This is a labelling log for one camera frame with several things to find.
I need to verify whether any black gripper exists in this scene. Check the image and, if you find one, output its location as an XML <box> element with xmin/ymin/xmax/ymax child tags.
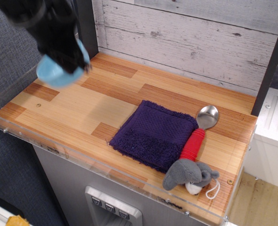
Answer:
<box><xmin>23</xmin><ymin>0</ymin><xmax>91</xmax><ymax>73</ymax></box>

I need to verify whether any light blue bowl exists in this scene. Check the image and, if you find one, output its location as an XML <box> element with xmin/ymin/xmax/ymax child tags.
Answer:
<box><xmin>36</xmin><ymin>39</ymin><xmax>90</xmax><ymax>88</ymax></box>

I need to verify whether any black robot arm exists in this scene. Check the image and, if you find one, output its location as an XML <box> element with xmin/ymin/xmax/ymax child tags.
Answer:
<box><xmin>0</xmin><ymin>0</ymin><xmax>90</xmax><ymax>73</ymax></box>

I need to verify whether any purple folded cloth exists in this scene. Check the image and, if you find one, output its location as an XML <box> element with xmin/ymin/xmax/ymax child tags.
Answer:
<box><xmin>109</xmin><ymin>100</ymin><xmax>198</xmax><ymax>173</ymax></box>

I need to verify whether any grey toy fridge cabinet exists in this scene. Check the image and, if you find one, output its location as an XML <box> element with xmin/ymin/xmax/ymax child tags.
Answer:
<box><xmin>32</xmin><ymin>144</ymin><xmax>201</xmax><ymax>226</ymax></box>

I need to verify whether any silver dispenser button panel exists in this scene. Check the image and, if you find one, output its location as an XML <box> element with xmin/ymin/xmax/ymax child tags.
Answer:
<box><xmin>85</xmin><ymin>186</ymin><xmax>143</xmax><ymax>226</ymax></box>

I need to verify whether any grey plush elephant toy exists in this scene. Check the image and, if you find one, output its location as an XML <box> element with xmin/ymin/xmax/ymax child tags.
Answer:
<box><xmin>162</xmin><ymin>159</ymin><xmax>221</xmax><ymax>200</ymax></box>

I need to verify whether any yellow object bottom left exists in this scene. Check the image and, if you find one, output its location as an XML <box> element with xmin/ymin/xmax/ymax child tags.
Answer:
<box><xmin>6</xmin><ymin>215</ymin><xmax>30</xmax><ymax>226</ymax></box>

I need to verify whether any white toy sink counter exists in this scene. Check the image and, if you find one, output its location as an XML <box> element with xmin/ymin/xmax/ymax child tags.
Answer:
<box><xmin>244</xmin><ymin>88</ymin><xmax>278</xmax><ymax>186</ymax></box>

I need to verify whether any left dark vertical post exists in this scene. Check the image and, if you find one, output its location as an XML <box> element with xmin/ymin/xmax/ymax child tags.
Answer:
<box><xmin>73</xmin><ymin>0</ymin><xmax>98</xmax><ymax>59</ymax></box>

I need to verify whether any dark vertical post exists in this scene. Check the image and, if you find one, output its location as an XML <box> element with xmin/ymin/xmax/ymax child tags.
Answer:
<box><xmin>73</xmin><ymin>0</ymin><xmax>98</xmax><ymax>59</ymax></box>
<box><xmin>251</xmin><ymin>38</ymin><xmax>278</xmax><ymax>116</ymax></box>

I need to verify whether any clear acrylic guard rail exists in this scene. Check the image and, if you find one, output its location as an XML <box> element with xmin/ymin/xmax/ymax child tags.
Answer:
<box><xmin>0</xmin><ymin>32</ymin><xmax>257</xmax><ymax>226</ymax></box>

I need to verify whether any spoon with red handle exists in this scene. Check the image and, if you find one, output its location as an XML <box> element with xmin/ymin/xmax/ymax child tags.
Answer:
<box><xmin>179</xmin><ymin>105</ymin><xmax>219</xmax><ymax>161</ymax></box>

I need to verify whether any right dark vertical post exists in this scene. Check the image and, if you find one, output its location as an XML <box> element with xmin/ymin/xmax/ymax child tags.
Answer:
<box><xmin>251</xmin><ymin>38</ymin><xmax>278</xmax><ymax>116</ymax></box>

